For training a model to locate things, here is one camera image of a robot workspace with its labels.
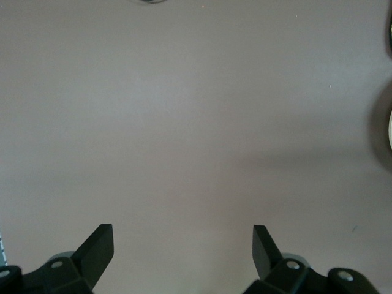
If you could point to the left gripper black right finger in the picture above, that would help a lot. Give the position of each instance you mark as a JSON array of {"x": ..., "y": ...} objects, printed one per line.
[{"x": 266, "y": 260}]

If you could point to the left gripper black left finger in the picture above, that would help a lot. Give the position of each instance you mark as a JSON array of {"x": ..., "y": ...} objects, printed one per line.
[{"x": 92, "y": 257}]

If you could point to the round light wooden plate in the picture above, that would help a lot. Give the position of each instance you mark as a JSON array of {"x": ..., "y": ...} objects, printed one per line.
[{"x": 390, "y": 130}]

